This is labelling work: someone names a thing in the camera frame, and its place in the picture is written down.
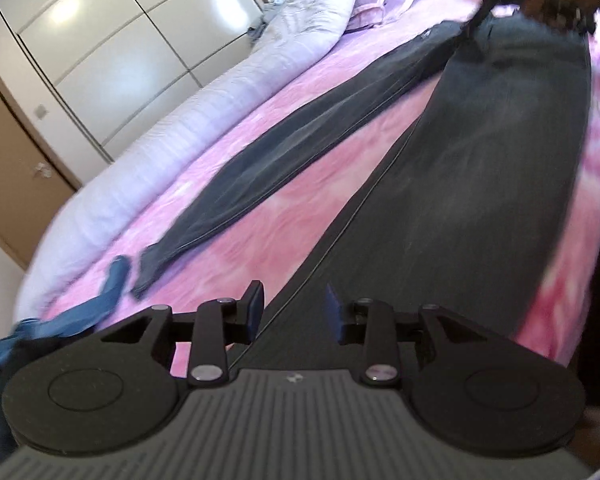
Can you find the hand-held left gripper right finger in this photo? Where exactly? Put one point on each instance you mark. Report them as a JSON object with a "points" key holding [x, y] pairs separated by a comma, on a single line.
{"points": [[332, 310]]}

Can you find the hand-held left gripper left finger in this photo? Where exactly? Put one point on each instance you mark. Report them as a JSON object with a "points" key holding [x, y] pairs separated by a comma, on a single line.
{"points": [[254, 310]]}

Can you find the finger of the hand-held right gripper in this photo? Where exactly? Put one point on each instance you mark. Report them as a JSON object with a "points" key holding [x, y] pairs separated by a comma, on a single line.
{"points": [[477, 25]]}

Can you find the grey jeans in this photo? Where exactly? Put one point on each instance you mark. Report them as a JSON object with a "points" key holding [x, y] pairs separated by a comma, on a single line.
{"points": [[455, 185]]}

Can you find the pink floral blanket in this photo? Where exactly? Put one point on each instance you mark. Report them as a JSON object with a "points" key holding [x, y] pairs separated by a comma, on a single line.
{"points": [[290, 220]]}

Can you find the blue jeans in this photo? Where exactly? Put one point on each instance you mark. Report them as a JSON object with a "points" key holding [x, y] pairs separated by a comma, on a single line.
{"points": [[105, 290]]}

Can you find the brown wooden door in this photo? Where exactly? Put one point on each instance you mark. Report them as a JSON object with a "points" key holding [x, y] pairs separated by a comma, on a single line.
{"points": [[10, 170]]}

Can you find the white wardrobe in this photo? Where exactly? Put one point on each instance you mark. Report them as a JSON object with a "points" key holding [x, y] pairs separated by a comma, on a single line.
{"points": [[105, 35]]}

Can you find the white light switch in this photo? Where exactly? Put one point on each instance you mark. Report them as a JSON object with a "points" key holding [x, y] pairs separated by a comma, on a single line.
{"points": [[40, 112]]}

